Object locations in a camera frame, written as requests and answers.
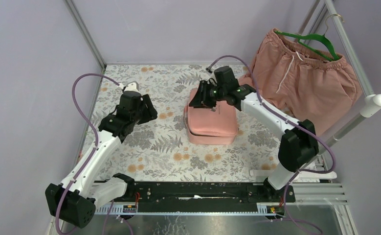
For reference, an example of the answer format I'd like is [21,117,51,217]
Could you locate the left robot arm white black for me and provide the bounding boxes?
[45,91,157,228]

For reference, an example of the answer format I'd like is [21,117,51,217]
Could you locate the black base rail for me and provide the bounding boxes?
[113,173,296,213]

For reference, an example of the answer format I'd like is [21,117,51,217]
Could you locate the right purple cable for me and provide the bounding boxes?
[206,55,336,235]

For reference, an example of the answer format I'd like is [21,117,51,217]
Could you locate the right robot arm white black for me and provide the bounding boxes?
[189,66,318,202]

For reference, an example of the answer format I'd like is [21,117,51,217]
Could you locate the green clothes hanger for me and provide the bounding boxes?
[273,13,342,62]

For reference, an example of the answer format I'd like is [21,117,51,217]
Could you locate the purple cable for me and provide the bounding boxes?
[206,55,336,235]
[54,73,126,235]

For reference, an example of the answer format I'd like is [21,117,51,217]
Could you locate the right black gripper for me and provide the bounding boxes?
[188,80,227,109]

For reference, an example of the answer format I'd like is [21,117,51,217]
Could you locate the pink shorts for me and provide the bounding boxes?
[239,28,362,136]

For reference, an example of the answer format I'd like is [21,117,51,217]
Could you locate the pink medicine kit case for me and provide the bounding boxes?
[183,101,238,145]

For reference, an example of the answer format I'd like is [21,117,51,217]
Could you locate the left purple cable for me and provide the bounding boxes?
[54,73,126,235]

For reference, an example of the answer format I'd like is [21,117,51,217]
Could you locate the metal clothes rack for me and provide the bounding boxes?
[295,0,381,155]

